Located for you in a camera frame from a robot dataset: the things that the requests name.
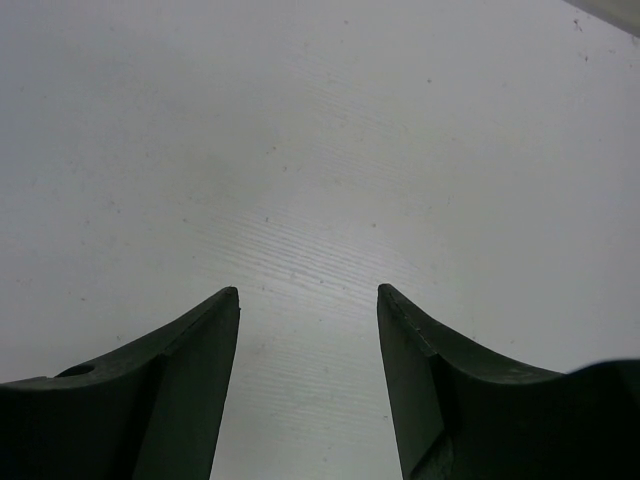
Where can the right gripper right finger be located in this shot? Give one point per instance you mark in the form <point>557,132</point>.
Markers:
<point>463,411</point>

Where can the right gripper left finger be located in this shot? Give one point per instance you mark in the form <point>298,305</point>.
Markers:
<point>150,409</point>

